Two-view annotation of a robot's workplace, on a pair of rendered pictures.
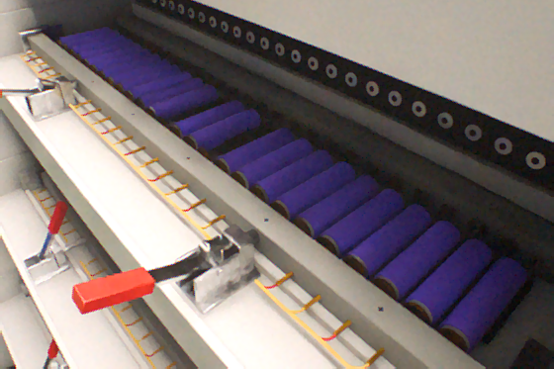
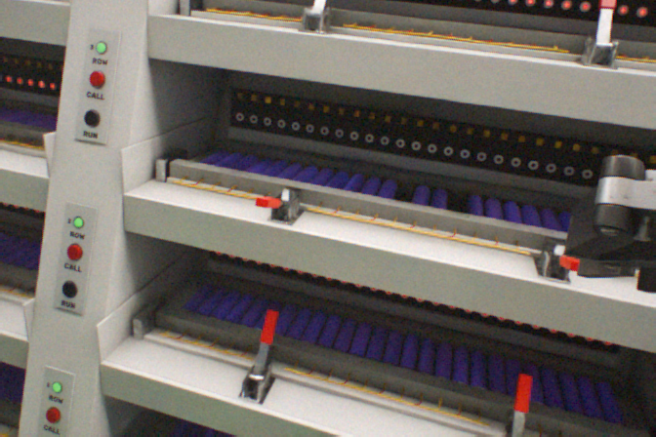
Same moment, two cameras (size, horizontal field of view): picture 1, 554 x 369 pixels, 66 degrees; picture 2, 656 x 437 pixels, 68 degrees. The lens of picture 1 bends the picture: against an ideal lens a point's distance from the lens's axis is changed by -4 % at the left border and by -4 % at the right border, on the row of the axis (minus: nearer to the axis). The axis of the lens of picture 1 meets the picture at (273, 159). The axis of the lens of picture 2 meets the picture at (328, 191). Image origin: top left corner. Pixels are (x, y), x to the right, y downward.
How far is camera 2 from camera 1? 44 cm
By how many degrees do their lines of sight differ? 33
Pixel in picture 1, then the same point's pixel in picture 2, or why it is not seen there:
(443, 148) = (571, 186)
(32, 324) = not seen: outside the picture
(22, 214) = (164, 358)
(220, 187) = (508, 225)
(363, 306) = not seen: hidden behind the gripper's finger
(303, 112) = (471, 184)
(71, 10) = (183, 136)
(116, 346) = (383, 414)
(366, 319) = not seen: hidden behind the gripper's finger
